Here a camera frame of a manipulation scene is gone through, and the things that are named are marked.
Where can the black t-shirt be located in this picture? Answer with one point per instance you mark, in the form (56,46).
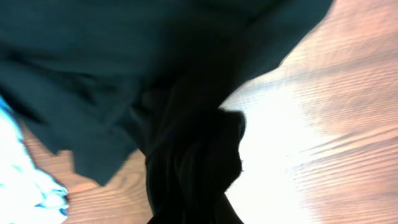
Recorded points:
(105,77)

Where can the light blue t-shirt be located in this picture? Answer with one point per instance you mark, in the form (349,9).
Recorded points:
(28,194)

